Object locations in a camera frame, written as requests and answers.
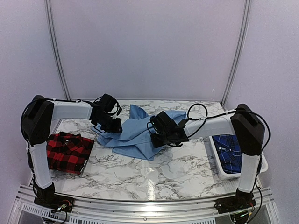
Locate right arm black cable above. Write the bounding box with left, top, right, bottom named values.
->
left=184, top=103, right=271, bottom=154

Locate blue plaid shirt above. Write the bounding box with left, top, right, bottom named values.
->
left=212, top=135, right=242, bottom=174

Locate right aluminium corner post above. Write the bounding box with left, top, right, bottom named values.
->
left=221, top=0, right=252, bottom=107

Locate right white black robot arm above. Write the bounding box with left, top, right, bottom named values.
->
left=149, top=104, right=270, bottom=209

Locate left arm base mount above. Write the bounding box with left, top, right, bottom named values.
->
left=34, top=195, right=74, bottom=212

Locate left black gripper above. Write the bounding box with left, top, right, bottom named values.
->
left=96, top=113, right=122, bottom=133

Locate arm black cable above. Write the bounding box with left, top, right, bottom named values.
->
left=184, top=103, right=271, bottom=154
left=20, top=100, right=57, bottom=150

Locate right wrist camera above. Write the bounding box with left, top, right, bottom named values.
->
left=150, top=115, right=161, bottom=126

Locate light blue long sleeve shirt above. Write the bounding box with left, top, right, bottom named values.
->
left=91, top=104, right=187, bottom=161

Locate aluminium front frame rail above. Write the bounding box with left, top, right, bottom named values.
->
left=8, top=185, right=282, bottom=224

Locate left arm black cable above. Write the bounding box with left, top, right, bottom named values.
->
left=20, top=100, right=57, bottom=150

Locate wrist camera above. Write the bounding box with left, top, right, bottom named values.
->
left=150, top=115, right=161, bottom=126
left=113, top=105, right=122, bottom=116

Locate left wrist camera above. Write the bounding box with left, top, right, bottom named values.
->
left=113, top=105, right=122, bottom=116

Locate red black plaid folded shirt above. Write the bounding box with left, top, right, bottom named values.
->
left=46, top=132, right=94, bottom=175

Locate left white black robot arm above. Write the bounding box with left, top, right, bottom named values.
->
left=20, top=94, right=122, bottom=208

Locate white plastic basket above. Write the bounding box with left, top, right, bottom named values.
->
left=208, top=134, right=269, bottom=180

